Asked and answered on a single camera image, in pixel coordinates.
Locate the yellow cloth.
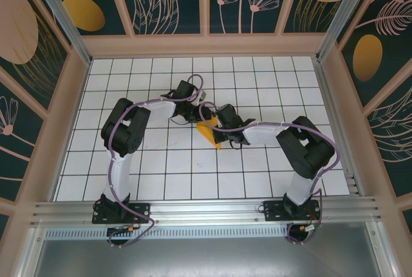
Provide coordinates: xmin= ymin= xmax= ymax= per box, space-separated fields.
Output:
xmin=195 ymin=114 xmax=225 ymax=152

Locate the white grid board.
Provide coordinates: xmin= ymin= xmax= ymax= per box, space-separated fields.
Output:
xmin=53 ymin=57 xmax=351 ymax=201

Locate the grey metal panel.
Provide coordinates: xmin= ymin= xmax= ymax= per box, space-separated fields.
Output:
xmin=28 ymin=238 xmax=384 ymax=277

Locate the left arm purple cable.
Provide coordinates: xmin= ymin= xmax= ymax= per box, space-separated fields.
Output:
xmin=108 ymin=74 xmax=209 ymax=249

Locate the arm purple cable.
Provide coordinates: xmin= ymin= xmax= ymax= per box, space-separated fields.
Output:
xmin=198 ymin=102 xmax=342 ymax=246
xmin=108 ymin=74 xmax=209 ymax=249

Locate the long aluminium mounting rail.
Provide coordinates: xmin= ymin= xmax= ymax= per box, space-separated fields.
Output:
xmin=30 ymin=196 xmax=384 ymax=226

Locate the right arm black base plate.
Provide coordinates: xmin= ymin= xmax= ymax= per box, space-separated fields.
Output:
xmin=263 ymin=200 xmax=323 ymax=223

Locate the aluminium side rail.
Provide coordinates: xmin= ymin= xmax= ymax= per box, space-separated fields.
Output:
xmin=314 ymin=59 xmax=360 ymax=196

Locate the slotted grey cable tray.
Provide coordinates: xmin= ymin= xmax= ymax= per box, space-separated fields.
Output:
xmin=44 ymin=227 xmax=290 ymax=240

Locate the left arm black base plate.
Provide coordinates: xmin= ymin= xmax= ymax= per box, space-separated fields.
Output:
xmin=92 ymin=202 xmax=152 ymax=225

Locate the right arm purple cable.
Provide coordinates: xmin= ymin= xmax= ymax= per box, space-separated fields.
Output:
xmin=198 ymin=102 xmax=342 ymax=246

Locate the aluminium frame post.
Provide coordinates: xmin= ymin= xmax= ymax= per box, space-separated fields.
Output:
xmin=317 ymin=0 xmax=380 ymax=62
xmin=27 ymin=0 xmax=93 ymax=65

